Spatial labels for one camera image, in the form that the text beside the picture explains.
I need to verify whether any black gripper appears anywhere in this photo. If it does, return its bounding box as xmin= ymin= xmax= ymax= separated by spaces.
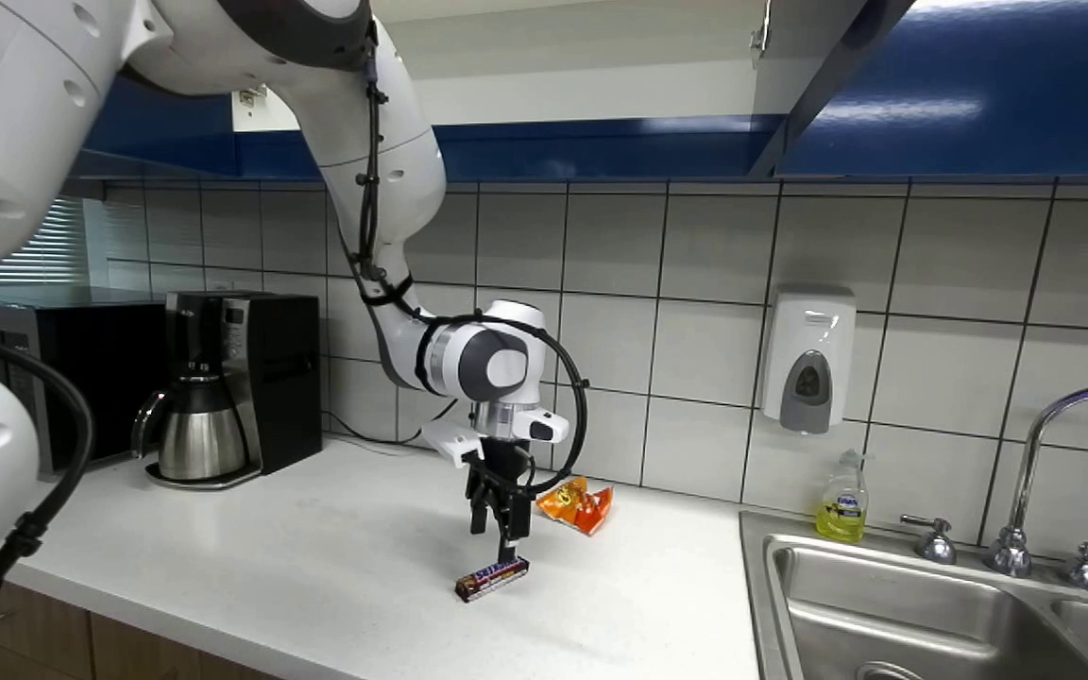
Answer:
xmin=465 ymin=441 xmax=527 ymax=562

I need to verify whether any brown chocolate bar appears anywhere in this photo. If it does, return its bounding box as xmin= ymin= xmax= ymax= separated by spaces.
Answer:
xmin=454 ymin=554 xmax=527 ymax=604

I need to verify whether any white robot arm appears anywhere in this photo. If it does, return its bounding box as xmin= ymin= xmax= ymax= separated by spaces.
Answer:
xmin=0 ymin=0 xmax=569 ymax=471

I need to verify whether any blue open cabinet door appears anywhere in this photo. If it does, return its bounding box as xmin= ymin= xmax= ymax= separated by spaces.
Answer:
xmin=751 ymin=0 xmax=915 ymax=179

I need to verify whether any blue upper cabinet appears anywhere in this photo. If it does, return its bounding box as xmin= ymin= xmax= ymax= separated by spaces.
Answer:
xmin=783 ymin=0 xmax=1088 ymax=181

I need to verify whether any orange snack packet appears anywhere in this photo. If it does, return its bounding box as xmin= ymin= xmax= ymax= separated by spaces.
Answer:
xmin=536 ymin=476 xmax=616 ymax=536

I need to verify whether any steel coffee maker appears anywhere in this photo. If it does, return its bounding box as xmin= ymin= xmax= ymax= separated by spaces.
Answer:
xmin=132 ymin=291 xmax=321 ymax=486

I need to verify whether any yellow dish soap bottle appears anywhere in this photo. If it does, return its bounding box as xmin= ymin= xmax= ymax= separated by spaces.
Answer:
xmin=813 ymin=448 xmax=863 ymax=545

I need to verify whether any stainless steel double sink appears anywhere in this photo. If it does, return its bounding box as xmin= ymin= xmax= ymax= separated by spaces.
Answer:
xmin=736 ymin=509 xmax=1088 ymax=680

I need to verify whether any white soap dispenser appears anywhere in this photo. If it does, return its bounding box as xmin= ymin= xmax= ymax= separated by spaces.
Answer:
xmin=761 ymin=291 xmax=856 ymax=434

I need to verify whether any black microwave oven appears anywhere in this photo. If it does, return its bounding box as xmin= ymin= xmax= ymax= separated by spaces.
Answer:
xmin=0 ymin=300 xmax=178 ymax=476

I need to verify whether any chrome sink faucet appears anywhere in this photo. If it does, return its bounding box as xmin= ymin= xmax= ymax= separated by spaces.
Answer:
xmin=897 ymin=380 xmax=1088 ymax=593

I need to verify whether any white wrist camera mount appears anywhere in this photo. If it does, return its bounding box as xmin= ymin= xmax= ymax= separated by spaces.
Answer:
xmin=428 ymin=410 xmax=569 ymax=460

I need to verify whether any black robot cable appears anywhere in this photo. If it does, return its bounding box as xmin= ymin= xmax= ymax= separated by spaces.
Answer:
xmin=349 ymin=24 xmax=591 ymax=497

